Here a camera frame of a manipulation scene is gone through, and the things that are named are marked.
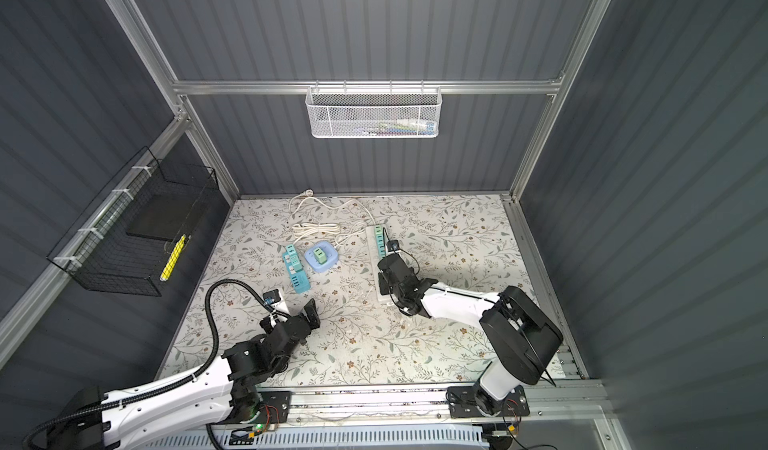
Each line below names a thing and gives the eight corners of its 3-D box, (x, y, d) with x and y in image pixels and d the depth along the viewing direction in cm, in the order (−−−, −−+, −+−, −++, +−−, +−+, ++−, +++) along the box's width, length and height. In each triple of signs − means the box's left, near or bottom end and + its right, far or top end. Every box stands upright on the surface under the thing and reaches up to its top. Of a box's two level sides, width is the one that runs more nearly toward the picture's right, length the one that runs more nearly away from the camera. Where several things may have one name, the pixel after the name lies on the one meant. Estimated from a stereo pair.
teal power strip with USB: (296, 297, 95) (294, 292, 92) (275, 263, 103) (272, 258, 101) (312, 287, 97) (310, 282, 95) (290, 254, 105) (288, 249, 103)
